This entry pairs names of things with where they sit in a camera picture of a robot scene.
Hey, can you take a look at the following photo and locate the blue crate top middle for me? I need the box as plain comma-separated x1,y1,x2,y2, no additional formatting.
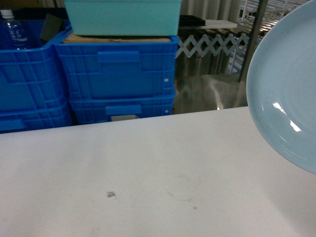
0,20,68,113

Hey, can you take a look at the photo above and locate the black flat panel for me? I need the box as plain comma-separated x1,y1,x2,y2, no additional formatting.
39,13,65,44

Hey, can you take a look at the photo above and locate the blue crate bottom right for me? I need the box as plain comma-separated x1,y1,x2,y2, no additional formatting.
70,93,175,124

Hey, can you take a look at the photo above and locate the blue crate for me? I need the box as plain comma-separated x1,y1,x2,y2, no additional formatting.
70,93,175,124
0,20,68,113
55,36,178,101
0,104,74,133

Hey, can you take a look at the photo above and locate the teal plastic bin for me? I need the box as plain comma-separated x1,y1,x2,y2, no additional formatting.
64,0,182,37

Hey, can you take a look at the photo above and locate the clear water bottle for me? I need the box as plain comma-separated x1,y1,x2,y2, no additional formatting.
0,9,36,50

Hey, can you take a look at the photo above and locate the brown cardboard sheet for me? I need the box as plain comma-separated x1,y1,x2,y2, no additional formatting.
62,33,171,43

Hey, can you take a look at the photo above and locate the blue crate top right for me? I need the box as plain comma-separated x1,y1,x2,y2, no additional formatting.
55,36,178,101

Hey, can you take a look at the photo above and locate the white folding lattice gate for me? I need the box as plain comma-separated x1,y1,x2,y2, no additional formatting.
176,34,249,58

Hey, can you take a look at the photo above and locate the light blue round tray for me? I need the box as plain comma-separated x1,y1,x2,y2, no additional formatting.
246,0,316,173

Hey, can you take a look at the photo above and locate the blue crate bottom middle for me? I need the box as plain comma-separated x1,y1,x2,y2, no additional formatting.
0,104,74,133

